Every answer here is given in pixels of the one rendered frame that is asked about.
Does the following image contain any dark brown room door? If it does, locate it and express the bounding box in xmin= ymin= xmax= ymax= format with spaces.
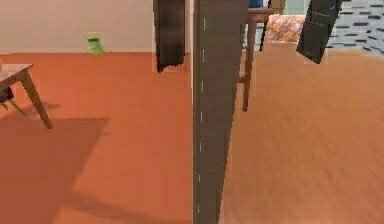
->
xmin=192 ymin=0 xmax=250 ymax=224

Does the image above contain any green box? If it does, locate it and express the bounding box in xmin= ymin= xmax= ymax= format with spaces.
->
xmin=86 ymin=33 xmax=106 ymax=56

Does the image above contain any patterned orange pink cushion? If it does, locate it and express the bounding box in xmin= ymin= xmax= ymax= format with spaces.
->
xmin=264 ymin=13 xmax=306 ymax=44

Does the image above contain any blue object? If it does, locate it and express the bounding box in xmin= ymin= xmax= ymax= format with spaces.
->
xmin=248 ymin=0 xmax=271 ymax=9

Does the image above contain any beige box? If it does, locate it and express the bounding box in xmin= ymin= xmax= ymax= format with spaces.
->
xmin=270 ymin=0 xmax=287 ymax=14

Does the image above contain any brown wooden table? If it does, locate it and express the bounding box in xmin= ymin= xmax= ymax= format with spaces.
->
xmin=0 ymin=63 xmax=54 ymax=130

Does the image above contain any black chair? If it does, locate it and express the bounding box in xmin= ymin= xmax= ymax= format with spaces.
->
xmin=0 ymin=85 xmax=28 ymax=118

